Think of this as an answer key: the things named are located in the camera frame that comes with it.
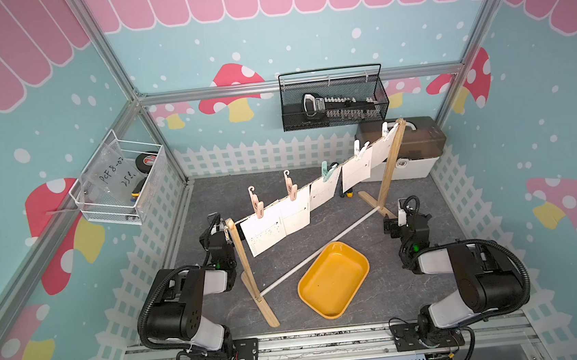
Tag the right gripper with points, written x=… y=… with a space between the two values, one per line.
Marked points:
x=395 y=224

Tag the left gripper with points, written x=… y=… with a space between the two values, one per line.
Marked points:
x=204 y=240

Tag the postcard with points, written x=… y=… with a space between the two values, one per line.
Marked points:
x=321 y=192
x=357 y=169
x=263 y=233
x=381 y=148
x=295 y=215

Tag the green clothespin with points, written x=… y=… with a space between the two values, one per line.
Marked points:
x=328 y=170

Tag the white clothespin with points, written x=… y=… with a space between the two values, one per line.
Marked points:
x=360 y=149
x=385 y=130

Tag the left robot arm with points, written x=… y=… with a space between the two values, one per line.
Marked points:
x=171 y=317

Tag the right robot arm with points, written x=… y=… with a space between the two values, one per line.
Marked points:
x=490 y=279

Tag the wooden clothesline rack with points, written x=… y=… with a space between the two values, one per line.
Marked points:
x=378 y=205

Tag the brown white toolbox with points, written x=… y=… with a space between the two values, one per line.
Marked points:
x=422 y=146

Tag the yellow plastic tray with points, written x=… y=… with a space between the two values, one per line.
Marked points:
x=332 y=281

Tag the yellow black utility knife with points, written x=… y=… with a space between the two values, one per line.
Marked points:
x=138 y=189

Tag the black tape roll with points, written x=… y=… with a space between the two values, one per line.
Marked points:
x=145 y=161

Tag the black white tool in basket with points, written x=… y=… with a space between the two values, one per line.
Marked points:
x=317 y=108

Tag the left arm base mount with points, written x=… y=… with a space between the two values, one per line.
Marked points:
x=245 y=349

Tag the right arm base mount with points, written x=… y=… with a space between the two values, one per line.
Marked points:
x=409 y=337

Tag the clear wire wall basket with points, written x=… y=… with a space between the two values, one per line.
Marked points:
x=102 y=192

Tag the black mesh wall basket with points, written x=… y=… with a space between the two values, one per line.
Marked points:
x=338 y=96

